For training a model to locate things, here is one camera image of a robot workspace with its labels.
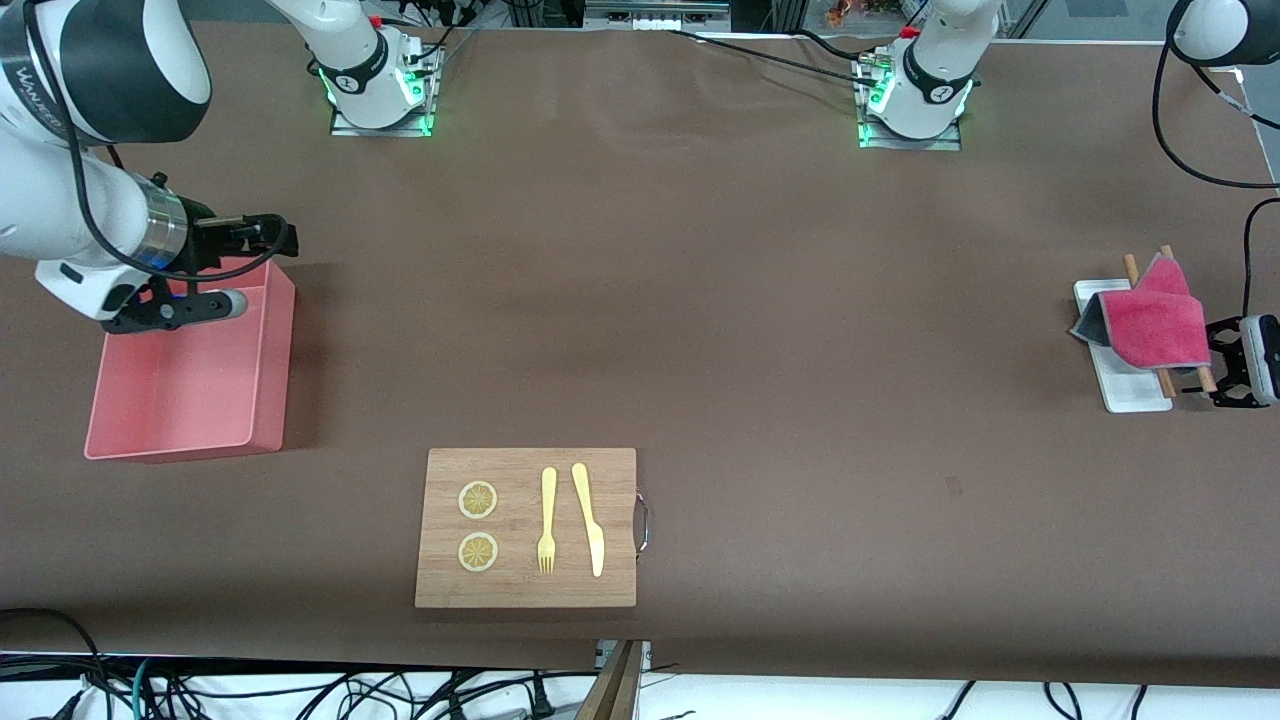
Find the pink and grey cloth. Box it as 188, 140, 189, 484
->
1068, 253, 1213, 373

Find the wooden rod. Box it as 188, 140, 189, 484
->
1159, 245, 1219, 394
1122, 253, 1179, 400

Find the white rectangular tray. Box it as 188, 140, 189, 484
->
1073, 278, 1173, 414

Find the pink plastic bin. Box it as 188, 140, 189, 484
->
84, 256, 298, 464

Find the yellow plastic fork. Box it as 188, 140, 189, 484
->
536, 466, 559, 576

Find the yellow plastic knife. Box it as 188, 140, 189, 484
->
570, 461, 607, 579

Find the wooden cutting board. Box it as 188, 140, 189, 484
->
414, 446, 652, 610

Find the grey power strip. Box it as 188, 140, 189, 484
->
584, 0, 733, 33

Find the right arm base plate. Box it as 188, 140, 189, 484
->
329, 42, 444, 139

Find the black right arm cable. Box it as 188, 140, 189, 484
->
22, 0, 279, 284

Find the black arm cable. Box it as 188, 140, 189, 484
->
1151, 0, 1280, 321
22, 0, 279, 284

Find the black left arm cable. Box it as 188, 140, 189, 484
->
1151, 0, 1280, 321

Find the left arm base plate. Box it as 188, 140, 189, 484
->
853, 52, 964, 152

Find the black looped floor cable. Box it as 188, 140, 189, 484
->
0, 607, 107, 720

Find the black cable on table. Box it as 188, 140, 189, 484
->
668, 27, 883, 87

